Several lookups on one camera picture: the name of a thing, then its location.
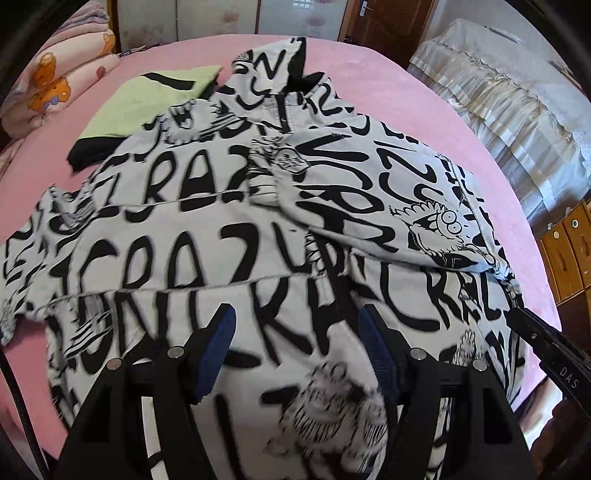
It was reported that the brown wooden door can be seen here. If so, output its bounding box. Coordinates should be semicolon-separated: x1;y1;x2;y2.
339;0;439;70

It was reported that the black and white printed hoodie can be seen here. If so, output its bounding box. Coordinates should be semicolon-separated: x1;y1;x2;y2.
0;39;527;480

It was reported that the green and black garment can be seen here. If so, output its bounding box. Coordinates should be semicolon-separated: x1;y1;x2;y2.
68;66;223;174

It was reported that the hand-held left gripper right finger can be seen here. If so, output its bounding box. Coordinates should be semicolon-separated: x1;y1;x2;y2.
358;302;532;480

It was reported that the black cable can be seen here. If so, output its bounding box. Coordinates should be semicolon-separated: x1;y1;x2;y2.
0;351;47;480

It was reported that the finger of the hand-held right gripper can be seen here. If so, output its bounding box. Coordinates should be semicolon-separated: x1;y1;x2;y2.
505;307;591;395

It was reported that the wooden drawer cabinet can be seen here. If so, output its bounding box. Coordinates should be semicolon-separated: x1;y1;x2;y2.
538;198;591;305

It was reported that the white sliding door wardrobe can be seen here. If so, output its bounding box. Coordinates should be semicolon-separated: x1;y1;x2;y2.
115;0;342;51

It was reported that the white ruffled covered furniture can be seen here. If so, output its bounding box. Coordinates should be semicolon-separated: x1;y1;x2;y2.
406;18;591;227

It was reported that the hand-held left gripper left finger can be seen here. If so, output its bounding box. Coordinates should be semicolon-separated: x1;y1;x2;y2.
55;307;238;480

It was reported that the folded bear print blanket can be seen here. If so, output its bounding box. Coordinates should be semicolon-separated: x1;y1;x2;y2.
0;0;121;139

